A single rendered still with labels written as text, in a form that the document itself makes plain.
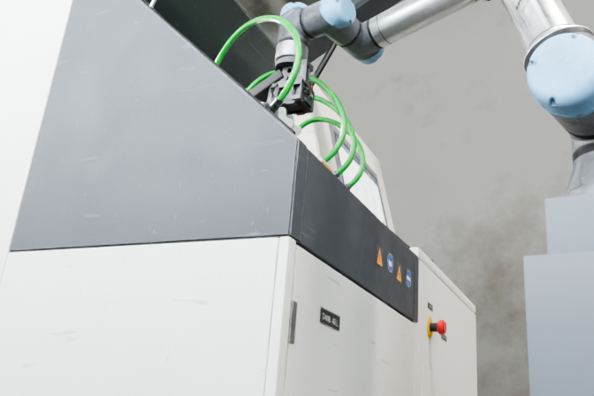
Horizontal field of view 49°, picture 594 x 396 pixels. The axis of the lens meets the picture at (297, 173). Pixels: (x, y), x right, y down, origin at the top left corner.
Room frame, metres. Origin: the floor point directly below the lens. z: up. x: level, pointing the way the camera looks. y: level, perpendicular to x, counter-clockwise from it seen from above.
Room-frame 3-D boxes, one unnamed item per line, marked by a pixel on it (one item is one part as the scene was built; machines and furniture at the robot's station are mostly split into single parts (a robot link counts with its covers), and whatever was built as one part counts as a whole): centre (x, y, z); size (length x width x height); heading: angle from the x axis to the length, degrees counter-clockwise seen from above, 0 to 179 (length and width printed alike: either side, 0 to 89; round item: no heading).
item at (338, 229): (1.26, -0.14, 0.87); 0.62 x 0.04 x 0.16; 153
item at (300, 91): (1.31, 0.03, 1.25); 0.09 x 0.08 x 0.12; 63
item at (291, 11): (1.32, 0.03, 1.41); 0.09 x 0.08 x 0.11; 48
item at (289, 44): (1.32, 0.04, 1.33); 0.08 x 0.08 x 0.05
